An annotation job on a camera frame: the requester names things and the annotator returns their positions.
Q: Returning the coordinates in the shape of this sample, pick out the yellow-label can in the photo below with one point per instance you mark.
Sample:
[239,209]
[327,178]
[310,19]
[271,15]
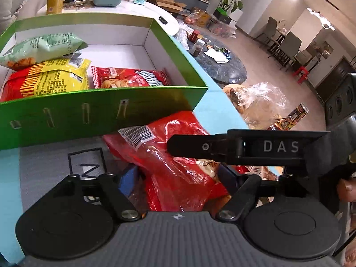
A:
[294,115]

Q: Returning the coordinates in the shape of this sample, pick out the orange printed carton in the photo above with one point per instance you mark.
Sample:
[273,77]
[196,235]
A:
[203,18]

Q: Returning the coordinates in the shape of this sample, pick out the red zigzag-edged snack packet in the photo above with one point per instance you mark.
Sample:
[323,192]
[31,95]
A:
[130,78]

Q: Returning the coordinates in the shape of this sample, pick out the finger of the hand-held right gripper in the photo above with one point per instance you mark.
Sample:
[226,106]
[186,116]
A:
[192,146]

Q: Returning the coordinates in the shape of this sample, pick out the small red box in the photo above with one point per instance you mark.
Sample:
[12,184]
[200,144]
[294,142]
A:
[194,35]

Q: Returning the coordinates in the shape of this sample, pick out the jar of dark contents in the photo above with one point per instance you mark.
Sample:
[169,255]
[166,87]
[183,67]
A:
[198,48]

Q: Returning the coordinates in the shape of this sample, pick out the clear storage box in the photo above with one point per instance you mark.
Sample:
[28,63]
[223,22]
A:
[222,29]

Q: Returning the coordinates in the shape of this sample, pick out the black and green box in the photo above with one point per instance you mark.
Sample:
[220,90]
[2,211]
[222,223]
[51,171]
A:
[221,16]

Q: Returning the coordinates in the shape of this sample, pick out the dark marble round table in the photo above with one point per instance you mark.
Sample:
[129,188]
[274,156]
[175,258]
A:
[222,69]

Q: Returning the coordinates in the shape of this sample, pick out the red stool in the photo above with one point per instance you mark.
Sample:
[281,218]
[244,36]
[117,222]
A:
[302,73]

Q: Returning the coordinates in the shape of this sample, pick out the grey cushion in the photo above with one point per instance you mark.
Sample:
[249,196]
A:
[30,5]

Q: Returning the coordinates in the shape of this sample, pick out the dark cabinet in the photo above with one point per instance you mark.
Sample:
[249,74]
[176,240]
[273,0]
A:
[333,80]

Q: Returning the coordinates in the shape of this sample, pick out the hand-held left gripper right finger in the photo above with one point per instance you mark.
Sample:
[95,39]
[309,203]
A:
[230,176]

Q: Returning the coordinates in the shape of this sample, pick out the white paper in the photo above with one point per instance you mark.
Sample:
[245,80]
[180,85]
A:
[215,55]

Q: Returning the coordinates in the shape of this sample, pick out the brown pastry snack packet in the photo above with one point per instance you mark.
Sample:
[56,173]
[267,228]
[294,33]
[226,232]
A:
[261,172]

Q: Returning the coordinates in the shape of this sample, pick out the pile of wrapped candies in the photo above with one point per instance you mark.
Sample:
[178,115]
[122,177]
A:
[225,53]

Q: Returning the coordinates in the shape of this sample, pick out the red transparent snack bag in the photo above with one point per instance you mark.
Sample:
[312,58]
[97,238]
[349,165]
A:
[167,178]

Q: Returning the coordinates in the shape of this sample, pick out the yellow striped snack packet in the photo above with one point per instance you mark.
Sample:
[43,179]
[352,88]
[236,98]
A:
[55,79]

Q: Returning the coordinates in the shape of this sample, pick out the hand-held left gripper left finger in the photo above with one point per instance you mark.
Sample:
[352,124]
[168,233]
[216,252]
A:
[129,180]

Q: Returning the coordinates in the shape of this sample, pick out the large-leaf potted plant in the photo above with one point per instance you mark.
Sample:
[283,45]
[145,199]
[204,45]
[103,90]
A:
[229,0]

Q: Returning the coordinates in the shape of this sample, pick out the small black object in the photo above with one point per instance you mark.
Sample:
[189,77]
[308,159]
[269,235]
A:
[162,20]

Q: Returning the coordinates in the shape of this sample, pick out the open cardboard box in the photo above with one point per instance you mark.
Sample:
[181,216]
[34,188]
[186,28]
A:
[167,4]

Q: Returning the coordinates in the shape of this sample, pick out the bag of oranges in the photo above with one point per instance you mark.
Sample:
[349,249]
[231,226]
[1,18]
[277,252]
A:
[192,17]

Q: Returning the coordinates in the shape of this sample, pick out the small teal box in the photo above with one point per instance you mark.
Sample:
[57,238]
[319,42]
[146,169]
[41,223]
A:
[139,2]

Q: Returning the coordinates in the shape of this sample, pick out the light green snack packet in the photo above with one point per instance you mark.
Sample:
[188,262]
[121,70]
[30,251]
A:
[47,46]

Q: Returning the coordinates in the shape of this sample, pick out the shiny red snack packet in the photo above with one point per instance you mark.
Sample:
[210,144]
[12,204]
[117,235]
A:
[12,87]

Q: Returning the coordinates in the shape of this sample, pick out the grey dining chair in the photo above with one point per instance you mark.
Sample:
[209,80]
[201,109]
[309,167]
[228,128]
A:
[268,30]
[288,47]

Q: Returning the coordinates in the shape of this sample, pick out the ceiling lamp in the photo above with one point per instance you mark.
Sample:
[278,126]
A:
[322,19]

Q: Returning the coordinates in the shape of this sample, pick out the green cardboard box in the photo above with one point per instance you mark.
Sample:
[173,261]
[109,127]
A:
[69,116]

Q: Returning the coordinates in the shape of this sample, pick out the yellow can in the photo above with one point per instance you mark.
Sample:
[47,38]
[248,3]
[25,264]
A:
[55,2]

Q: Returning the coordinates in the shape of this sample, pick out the clear plastic bag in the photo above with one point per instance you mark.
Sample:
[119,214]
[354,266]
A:
[267,103]

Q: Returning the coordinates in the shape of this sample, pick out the person's right hand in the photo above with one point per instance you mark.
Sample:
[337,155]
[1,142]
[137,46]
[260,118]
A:
[347,189]

